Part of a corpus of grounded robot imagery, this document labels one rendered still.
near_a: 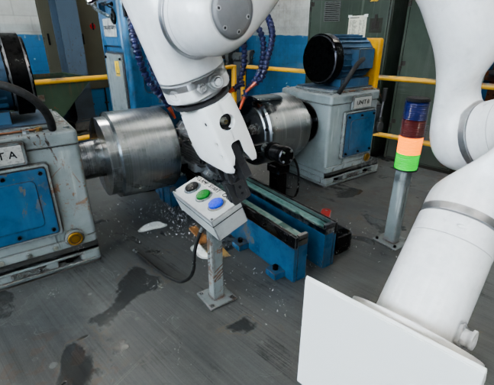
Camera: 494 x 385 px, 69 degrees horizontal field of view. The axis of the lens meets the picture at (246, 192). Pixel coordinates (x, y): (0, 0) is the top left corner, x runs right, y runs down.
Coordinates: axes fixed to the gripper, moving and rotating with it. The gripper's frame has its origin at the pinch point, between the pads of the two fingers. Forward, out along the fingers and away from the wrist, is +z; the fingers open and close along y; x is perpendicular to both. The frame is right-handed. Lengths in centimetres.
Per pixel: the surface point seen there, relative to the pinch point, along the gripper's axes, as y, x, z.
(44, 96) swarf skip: 476, -8, 57
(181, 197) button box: 21.3, 3.1, 9.0
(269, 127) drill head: 51, -41, 23
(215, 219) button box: 8.5, 2.4, 9.1
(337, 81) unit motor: 58, -82, 26
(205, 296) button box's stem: 17.9, 9.4, 33.1
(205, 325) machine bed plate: 10.5, 13.5, 32.2
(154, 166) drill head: 50, -1, 14
